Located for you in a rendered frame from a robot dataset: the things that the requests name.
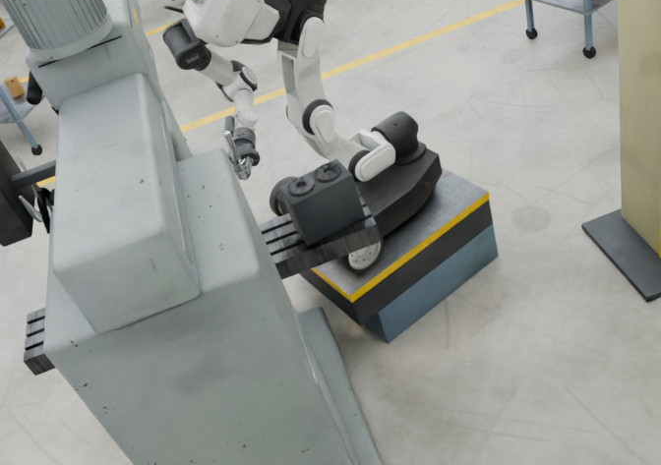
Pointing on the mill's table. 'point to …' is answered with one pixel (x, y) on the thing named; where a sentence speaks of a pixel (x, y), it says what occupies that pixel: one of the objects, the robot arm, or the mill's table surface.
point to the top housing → (57, 90)
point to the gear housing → (152, 72)
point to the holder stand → (323, 202)
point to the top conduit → (33, 90)
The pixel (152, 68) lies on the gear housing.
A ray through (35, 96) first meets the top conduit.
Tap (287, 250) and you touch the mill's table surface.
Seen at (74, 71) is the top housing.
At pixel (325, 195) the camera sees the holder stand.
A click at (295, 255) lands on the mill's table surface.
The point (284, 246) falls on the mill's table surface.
